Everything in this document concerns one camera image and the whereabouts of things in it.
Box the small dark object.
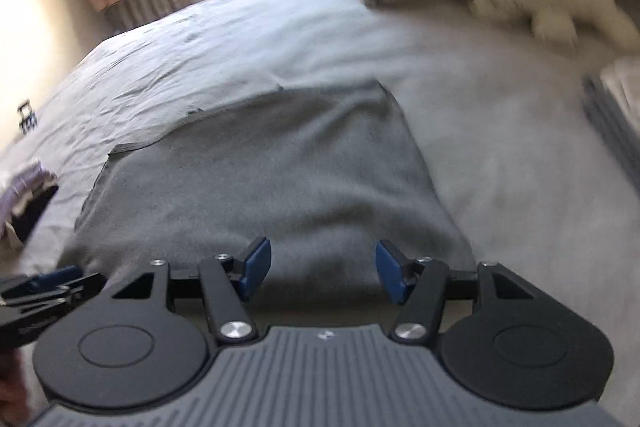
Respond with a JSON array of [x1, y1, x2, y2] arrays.
[[17, 99, 39, 134]]

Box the white plush dog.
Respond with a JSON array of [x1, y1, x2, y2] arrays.
[[469, 0, 640, 54]]

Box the grey knit garment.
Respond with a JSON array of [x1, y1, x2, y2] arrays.
[[74, 78, 477, 304]]

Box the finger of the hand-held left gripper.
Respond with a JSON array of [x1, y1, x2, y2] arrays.
[[0, 273, 107, 309], [29, 266, 84, 291]]

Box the folded white clothes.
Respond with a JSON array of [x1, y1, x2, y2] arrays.
[[599, 56, 640, 130]]

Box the pile of mixed clothes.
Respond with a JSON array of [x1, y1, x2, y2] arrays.
[[0, 158, 61, 254]]

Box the folded grey clothes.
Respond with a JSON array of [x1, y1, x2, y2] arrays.
[[581, 73, 640, 190]]

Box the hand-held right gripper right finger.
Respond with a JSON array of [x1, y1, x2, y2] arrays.
[[375, 238, 539, 349]]

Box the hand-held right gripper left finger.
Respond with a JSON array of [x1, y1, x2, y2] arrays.
[[106, 236, 273, 346]]

